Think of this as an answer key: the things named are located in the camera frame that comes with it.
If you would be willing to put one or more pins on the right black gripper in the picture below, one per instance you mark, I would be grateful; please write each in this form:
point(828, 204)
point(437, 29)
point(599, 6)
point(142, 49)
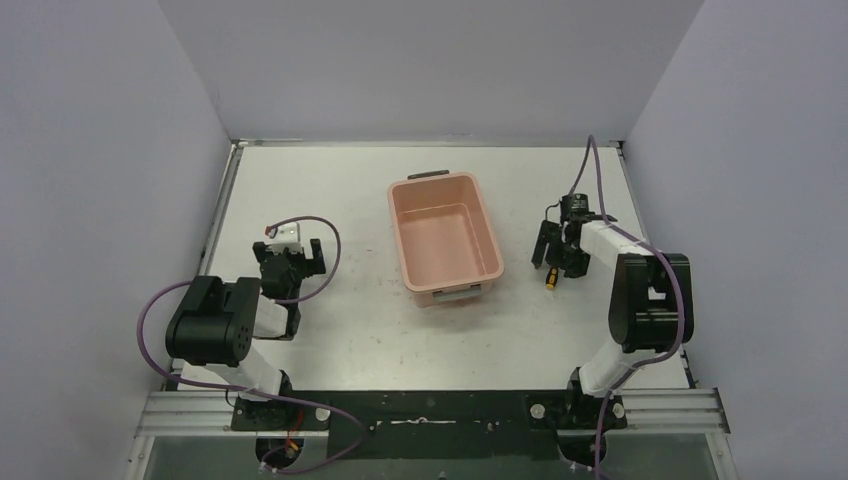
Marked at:
point(561, 245)

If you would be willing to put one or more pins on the pink plastic bin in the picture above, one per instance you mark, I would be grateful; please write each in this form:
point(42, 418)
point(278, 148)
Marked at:
point(447, 247)

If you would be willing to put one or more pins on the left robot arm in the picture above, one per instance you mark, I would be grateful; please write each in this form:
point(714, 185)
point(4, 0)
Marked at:
point(216, 322)

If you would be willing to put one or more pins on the black yellow screwdriver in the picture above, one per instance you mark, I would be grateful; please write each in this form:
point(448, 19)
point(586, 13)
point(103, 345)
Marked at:
point(551, 279)

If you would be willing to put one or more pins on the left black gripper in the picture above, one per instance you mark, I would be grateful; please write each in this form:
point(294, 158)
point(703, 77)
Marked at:
point(291, 258)

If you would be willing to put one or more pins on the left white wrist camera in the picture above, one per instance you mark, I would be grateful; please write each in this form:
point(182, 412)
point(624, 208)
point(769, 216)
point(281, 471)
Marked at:
point(284, 237)

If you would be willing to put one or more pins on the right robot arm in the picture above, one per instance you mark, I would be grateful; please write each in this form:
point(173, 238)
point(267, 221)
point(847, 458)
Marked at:
point(650, 313)

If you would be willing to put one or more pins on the aluminium front rail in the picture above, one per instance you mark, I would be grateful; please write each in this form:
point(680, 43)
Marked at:
point(647, 411)

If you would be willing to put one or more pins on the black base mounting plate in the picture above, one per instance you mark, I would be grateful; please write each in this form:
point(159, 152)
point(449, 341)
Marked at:
point(417, 425)

